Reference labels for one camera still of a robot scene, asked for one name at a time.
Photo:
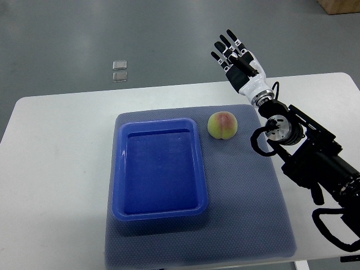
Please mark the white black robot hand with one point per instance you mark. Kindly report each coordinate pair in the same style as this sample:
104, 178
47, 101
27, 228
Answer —
242, 69

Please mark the green pink peach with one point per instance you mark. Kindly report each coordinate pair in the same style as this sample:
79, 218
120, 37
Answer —
222, 125

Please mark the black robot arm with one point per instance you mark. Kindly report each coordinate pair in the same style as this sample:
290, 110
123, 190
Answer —
311, 159

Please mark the lower metal floor plate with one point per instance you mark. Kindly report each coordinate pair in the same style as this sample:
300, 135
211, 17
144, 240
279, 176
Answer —
120, 76

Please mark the metal floor plate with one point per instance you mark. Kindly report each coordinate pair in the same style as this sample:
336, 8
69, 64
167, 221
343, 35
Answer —
119, 65
120, 76

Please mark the upper metal floor plate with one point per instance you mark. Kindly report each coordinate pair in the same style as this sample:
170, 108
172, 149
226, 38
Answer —
119, 65

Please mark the blue plastic tray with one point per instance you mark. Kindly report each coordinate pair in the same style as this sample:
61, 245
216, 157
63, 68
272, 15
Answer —
159, 171

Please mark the grey blue mesh mat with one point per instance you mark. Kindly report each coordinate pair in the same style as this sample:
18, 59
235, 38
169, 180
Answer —
246, 216

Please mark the white table leg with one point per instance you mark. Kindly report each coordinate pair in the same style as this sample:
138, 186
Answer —
301, 265

